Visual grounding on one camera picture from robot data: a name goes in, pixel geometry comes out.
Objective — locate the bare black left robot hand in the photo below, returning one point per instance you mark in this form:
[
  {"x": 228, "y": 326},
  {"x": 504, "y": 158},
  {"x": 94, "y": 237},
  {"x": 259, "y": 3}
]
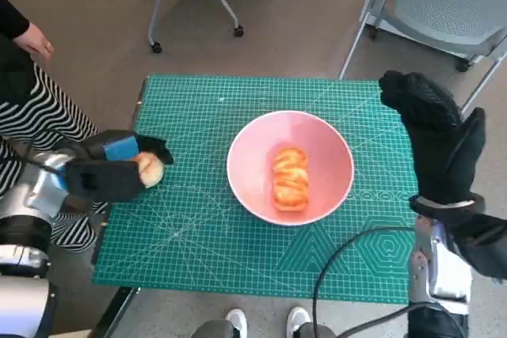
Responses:
[{"x": 103, "y": 179}]

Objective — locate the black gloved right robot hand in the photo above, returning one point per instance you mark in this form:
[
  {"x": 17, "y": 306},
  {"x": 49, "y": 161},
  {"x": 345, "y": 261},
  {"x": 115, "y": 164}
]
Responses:
[{"x": 439, "y": 144}]

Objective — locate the round toy bread bun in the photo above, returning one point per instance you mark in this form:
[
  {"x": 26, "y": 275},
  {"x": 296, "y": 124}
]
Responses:
[{"x": 152, "y": 173}]

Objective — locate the pink bowl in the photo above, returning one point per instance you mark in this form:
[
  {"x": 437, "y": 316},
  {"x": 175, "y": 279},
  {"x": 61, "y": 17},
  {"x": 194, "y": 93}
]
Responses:
[{"x": 253, "y": 164}]

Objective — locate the long toy bread loaf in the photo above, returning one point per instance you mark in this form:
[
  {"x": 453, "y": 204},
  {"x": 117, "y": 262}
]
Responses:
[{"x": 291, "y": 179}]

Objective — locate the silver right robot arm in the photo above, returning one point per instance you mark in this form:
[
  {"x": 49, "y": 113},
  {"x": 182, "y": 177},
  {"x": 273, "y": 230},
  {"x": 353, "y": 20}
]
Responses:
[{"x": 439, "y": 270}]

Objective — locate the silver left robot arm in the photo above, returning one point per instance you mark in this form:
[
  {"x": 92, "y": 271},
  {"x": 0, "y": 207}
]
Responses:
[{"x": 43, "y": 191}]

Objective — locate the person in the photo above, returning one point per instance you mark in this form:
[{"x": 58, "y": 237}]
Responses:
[{"x": 39, "y": 108}]

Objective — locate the green cutting mat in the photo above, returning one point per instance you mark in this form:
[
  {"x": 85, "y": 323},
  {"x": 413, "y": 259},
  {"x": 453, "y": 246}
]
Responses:
[{"x": 198, "y": 243}]

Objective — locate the grey mesh chair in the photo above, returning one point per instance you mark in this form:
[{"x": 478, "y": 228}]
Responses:
[{"x": 443, "y": 1}]

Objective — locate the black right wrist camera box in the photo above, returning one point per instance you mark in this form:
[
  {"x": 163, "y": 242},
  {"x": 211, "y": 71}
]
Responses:
[{"x": 483, "y": 243}]

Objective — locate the grey metal frame with casters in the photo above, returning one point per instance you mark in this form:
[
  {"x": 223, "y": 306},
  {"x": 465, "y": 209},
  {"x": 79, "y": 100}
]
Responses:
[{"x": 156, "y": 47}]

